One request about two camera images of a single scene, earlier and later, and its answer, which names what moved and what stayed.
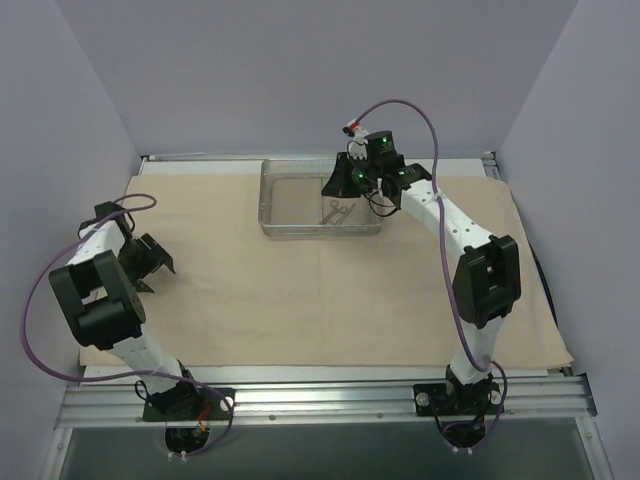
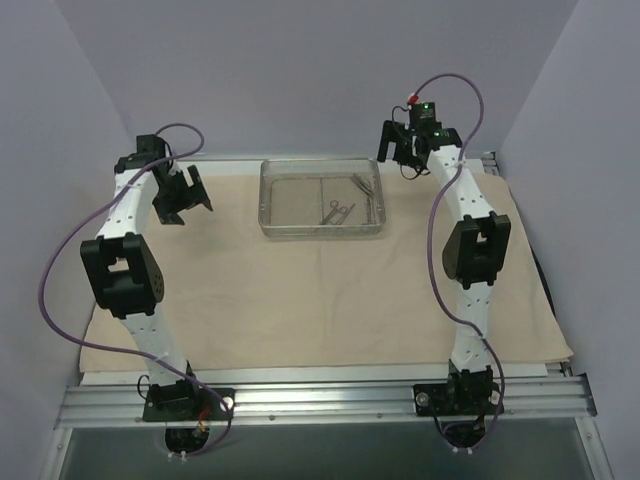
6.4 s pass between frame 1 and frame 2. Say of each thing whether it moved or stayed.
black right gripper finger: moved
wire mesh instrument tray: stayed
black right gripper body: moved
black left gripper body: moved
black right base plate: stayed
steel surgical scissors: stayed
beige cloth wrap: stayed
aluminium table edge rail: stayed
